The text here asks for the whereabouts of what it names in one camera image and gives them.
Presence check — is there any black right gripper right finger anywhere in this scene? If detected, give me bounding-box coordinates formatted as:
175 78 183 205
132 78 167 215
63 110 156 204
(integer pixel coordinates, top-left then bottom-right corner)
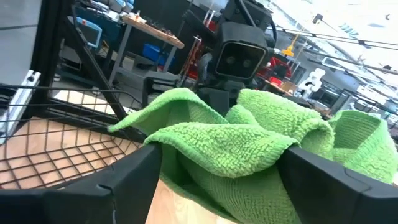
275 146 398 224

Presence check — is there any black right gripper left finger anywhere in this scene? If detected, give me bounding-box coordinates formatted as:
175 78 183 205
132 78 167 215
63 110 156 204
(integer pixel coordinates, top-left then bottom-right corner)
0 142 163 224

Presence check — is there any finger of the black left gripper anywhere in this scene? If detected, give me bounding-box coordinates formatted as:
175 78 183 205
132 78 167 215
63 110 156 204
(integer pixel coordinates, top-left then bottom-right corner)
142 70 184 108

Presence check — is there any green microfiber towel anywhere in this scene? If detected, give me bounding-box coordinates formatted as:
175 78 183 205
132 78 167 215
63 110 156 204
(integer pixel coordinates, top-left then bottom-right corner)
108 88 398 224

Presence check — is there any blue storage bin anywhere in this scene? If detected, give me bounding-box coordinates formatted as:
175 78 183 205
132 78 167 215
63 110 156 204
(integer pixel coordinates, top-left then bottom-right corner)
142 43 175 66

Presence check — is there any wooden top grey-legged table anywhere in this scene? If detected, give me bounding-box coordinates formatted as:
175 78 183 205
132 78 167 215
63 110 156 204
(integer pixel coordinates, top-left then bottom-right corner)
108 14 185 85

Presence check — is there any yellow hanging fixture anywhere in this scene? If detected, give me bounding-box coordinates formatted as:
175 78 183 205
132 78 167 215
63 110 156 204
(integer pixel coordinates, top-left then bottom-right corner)
282 34 295 57

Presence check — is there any silver aluminium extrusion piece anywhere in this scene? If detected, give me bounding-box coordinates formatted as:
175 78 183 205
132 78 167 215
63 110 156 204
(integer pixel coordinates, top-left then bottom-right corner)
0 70 41 144

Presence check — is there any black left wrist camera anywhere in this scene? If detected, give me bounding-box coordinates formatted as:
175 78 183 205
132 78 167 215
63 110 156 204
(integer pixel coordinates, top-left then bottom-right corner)
214 21 271 81

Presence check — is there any black wire basket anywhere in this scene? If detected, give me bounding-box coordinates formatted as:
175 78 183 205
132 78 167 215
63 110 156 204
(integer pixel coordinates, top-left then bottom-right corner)
0 83 144 190

